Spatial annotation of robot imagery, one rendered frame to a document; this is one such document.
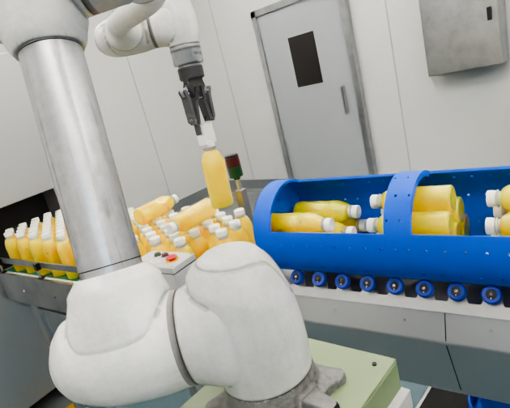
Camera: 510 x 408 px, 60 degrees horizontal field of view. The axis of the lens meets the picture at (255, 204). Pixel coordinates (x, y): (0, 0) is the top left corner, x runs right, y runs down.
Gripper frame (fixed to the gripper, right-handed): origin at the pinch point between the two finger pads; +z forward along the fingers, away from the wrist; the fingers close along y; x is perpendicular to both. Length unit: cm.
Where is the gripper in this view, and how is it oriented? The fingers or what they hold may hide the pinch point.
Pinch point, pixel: (206, 133)
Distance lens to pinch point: 138.2
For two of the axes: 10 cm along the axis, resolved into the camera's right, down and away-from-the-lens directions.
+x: -8.5, 0.5, 5.3
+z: 2.1, 9.5, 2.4
